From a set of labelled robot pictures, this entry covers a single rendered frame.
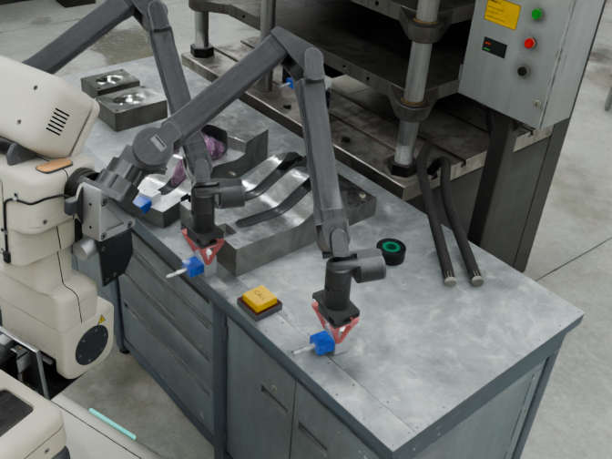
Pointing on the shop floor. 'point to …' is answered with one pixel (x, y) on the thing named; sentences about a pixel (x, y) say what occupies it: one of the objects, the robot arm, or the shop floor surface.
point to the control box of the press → (521, 80)
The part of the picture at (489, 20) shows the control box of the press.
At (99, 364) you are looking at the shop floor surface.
